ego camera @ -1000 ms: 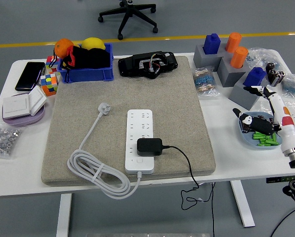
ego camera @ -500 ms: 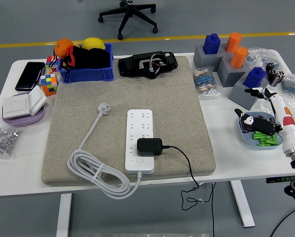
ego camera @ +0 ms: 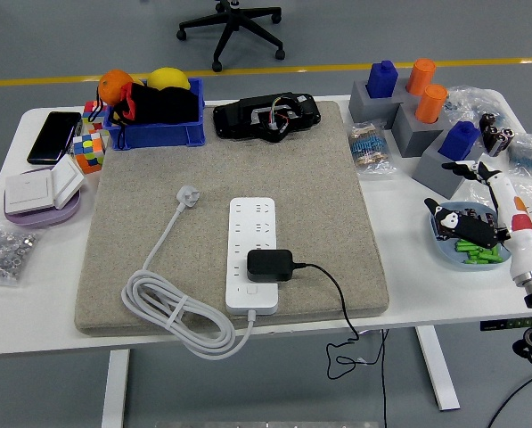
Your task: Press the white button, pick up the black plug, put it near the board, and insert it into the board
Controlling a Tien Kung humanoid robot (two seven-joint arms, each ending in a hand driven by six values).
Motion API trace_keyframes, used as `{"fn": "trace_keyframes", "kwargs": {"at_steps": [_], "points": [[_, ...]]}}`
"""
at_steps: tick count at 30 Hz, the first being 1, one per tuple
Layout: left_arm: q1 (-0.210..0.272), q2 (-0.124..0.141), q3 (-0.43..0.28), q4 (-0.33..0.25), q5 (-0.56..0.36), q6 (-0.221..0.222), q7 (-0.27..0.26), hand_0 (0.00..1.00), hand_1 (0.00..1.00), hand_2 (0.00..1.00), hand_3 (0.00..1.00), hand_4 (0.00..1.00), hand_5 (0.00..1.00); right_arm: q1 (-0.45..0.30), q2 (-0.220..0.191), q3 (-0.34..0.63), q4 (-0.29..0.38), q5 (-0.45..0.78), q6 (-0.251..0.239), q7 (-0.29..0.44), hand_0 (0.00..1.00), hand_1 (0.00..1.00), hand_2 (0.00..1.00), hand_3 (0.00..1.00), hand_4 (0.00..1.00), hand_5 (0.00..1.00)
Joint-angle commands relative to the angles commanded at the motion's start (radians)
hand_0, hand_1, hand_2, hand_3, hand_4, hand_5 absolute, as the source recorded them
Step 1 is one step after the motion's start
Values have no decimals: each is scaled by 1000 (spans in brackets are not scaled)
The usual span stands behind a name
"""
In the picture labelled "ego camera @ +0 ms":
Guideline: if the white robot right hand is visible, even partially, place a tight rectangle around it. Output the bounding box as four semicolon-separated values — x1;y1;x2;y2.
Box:
423;160;532;281

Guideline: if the thin black plug cord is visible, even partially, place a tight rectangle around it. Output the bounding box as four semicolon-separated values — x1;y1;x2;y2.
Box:
291;261;389;428

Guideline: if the black plug adapter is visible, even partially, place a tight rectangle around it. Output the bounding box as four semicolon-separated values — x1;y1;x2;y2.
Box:
246;249;294;283

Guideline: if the white power strip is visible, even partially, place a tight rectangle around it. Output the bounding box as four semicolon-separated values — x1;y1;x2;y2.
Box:
225;197;280;317

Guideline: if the pile of green batteries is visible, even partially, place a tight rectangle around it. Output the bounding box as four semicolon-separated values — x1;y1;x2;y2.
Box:
455;238;503;266

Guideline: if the light blue plate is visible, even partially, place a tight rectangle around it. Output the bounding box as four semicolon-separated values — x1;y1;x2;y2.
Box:
429;202;515;272

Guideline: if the black table control panel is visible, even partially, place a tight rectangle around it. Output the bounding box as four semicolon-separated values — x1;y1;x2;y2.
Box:
479;316;532;332

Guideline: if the bag of blue resistors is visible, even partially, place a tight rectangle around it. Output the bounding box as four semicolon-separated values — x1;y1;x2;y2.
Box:
505;132;532;180

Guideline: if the black capacitor bundle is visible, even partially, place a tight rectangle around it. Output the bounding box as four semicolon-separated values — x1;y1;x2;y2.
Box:
478;112;516;158

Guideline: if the blue peg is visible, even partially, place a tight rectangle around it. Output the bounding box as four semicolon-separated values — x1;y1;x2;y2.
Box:
365;60;399;100
438;120;482;165

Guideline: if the clear plastic parts bag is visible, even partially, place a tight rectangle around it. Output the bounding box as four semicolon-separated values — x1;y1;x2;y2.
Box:
443;86;516;135

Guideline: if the white table leg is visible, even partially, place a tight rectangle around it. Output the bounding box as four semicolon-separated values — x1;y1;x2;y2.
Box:
415;325;462;411
101;349;131;428

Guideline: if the orange peg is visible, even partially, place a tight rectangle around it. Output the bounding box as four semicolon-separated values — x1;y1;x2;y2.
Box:
405;58;437;96
414;84;449;125

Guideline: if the bag of striped resistors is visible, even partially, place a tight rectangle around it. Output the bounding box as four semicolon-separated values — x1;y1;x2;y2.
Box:
348;120;398;176

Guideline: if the wide grey peg block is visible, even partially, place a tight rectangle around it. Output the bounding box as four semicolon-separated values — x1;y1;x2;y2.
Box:
348;78;422;131

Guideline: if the grey-brown mat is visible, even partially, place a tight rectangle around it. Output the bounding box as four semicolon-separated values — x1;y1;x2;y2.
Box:
73;100;390;338

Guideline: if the black open electronic device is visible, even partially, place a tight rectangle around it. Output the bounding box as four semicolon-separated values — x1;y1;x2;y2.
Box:
212;92;323;144

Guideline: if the black office chair base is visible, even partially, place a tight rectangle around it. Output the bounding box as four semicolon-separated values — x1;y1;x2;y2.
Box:
176;0;287;73

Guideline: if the blue plastic bin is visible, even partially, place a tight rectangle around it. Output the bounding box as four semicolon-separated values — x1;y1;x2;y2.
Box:
102;78;207;151

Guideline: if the yellow lemon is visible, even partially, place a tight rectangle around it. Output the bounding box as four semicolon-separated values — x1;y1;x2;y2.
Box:
146;67;192;92

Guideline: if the orange fruit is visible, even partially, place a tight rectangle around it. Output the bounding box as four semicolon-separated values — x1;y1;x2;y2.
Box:
97;69;135;107

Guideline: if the colourful puzzle cube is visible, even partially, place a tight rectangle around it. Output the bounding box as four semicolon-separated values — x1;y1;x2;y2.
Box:
81;100;110;135
70;132;106;175

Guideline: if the purple plate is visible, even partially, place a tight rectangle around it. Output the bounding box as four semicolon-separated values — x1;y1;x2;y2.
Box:
3;167;83;230

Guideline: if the black smartphone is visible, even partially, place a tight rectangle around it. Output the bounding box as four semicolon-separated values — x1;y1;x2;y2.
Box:
26;111;83;165

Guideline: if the bag of metal nuts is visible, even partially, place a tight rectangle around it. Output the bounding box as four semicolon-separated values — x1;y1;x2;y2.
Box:
0;222;42;287

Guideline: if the white power strip cord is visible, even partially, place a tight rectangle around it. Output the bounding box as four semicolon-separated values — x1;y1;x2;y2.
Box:
120;185;257;360

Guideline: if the small white wall switch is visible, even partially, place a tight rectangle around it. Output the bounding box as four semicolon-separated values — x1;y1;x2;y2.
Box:
50;154;86;210

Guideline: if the large white wall switch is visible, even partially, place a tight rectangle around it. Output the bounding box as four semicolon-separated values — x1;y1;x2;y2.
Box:
4;169;55;216

